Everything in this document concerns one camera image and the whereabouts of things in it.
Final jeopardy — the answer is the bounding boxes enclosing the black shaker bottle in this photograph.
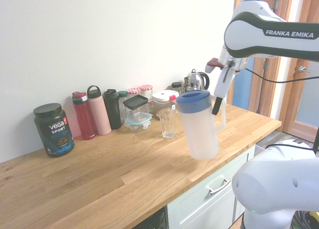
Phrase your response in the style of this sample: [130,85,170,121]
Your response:
[102,89,122,130]

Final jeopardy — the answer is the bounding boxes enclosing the wooden door with glass panel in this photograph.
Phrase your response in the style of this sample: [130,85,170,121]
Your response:
[283,0,319,142]

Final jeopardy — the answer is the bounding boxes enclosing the stainless steel electric kettle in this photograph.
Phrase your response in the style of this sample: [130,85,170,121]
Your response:
[185,69,210,92]

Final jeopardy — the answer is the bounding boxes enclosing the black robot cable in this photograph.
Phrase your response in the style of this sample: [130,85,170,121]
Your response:
[243,68,319,83]

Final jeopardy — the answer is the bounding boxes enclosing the red water bottle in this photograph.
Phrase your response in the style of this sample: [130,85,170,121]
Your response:
[72,91,97,141]

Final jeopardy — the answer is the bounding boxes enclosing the coiled black cables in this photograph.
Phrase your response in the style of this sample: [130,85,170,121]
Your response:
[293,209,319,229]

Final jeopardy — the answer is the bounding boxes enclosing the square container with black lid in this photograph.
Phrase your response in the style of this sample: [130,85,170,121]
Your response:
[123,94,151,122]

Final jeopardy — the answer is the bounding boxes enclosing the wooden door frame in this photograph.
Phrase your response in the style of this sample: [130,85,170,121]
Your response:
[228,0,304,134]

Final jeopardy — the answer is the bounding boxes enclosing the pink bottle with black cap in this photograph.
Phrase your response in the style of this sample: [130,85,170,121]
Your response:
[86,85,112,135]

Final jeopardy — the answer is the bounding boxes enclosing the red white wrist camera mount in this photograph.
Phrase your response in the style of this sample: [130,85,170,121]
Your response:
[205,57,226,74]

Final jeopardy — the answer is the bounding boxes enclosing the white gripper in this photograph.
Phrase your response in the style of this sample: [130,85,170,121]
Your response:
[212,64,237,115]

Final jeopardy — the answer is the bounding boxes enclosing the round container with white lid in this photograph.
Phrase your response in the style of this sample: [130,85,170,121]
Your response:
[152,90,179,120]

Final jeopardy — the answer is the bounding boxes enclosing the silver drawer handle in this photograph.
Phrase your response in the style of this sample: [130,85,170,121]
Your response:
[206,178,231,195]

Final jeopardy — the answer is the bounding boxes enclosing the translucent pitcher with blue lid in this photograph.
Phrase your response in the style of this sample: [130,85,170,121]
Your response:
[176,90,227,161]

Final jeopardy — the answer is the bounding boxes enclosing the dark appliance under counter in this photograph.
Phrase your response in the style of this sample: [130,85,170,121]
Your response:
[136,206,169,229]

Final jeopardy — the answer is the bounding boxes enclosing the glass jar with green lid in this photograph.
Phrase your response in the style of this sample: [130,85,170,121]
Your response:
[117,90,128,124]

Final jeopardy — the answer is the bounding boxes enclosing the glass container with teal lid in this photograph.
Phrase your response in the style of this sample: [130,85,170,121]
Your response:
[124,114,153,133]

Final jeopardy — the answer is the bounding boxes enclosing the black Vega protein tub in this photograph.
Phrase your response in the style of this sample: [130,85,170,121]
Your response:
[33,103,75,158]

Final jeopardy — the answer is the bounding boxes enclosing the clear ribbed drinking glass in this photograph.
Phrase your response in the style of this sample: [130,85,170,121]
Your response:
[159,108,179,139]

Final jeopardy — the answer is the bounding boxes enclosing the pale green cabinet front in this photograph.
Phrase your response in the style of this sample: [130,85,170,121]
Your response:
[166,141,256,229]

